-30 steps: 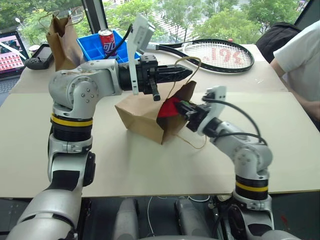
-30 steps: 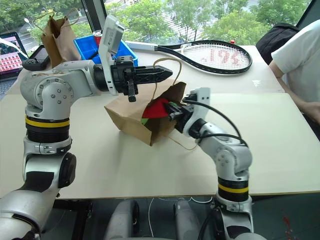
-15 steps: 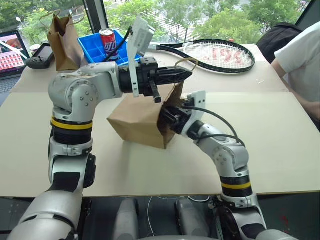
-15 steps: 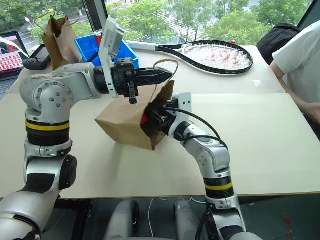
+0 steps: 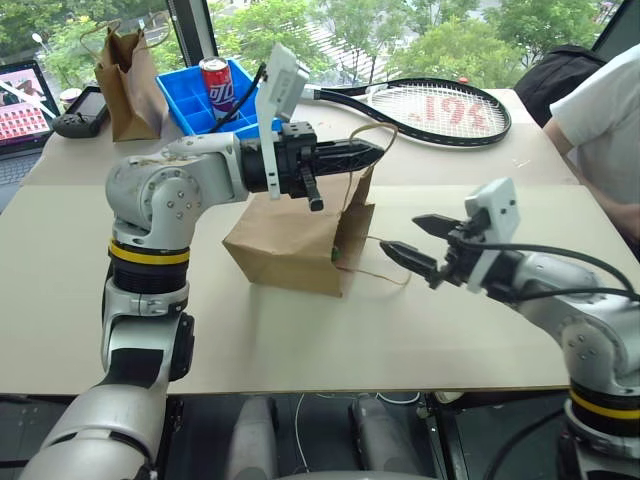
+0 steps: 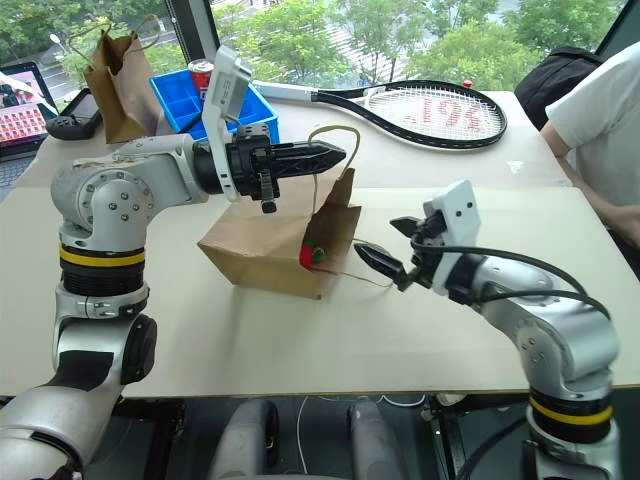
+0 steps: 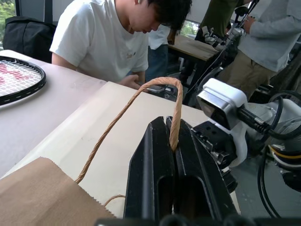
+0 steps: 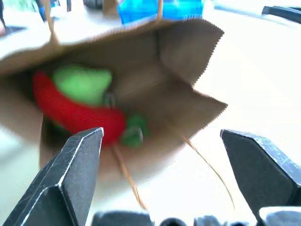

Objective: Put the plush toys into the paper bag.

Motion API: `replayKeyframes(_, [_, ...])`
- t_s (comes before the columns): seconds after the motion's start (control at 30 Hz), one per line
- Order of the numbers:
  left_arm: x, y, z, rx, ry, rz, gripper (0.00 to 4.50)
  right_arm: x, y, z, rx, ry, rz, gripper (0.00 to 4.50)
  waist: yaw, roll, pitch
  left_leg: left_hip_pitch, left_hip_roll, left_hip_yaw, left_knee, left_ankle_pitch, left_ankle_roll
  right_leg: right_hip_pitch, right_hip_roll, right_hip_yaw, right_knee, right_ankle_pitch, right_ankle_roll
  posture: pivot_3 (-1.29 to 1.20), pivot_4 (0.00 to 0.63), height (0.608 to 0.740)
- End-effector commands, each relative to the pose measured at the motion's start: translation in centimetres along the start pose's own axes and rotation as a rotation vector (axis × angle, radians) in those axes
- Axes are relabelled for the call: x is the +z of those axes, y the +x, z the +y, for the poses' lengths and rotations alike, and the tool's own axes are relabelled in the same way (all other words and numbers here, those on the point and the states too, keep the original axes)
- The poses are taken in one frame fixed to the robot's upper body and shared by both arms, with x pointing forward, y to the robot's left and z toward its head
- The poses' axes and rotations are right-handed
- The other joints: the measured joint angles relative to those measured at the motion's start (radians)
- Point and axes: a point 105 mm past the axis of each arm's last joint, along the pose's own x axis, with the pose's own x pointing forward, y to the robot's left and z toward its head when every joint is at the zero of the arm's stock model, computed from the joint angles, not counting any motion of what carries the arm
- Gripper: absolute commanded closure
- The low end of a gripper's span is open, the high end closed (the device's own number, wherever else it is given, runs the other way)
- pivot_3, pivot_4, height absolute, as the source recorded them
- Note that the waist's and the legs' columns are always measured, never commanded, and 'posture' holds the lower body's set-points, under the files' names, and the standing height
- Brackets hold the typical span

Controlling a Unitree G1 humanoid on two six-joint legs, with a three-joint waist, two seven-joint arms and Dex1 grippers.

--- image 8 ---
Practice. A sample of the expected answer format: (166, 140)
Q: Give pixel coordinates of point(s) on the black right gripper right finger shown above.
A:
(258, 169)

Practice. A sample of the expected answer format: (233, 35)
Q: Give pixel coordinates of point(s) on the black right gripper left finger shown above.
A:
(63, 179)

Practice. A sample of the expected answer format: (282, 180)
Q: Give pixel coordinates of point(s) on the red chili pepper plush toy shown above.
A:
(77, 113)

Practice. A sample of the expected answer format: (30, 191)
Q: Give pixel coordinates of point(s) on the light green plush toy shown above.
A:
(82, 83)

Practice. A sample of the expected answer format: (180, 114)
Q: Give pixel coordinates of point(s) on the brown paper bag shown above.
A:
(150, 77)

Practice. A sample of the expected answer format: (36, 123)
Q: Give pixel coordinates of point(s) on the dark chair armrest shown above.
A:
(282, 11)

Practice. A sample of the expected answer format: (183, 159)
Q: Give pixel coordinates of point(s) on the blue plastic crate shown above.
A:
(162, 9)

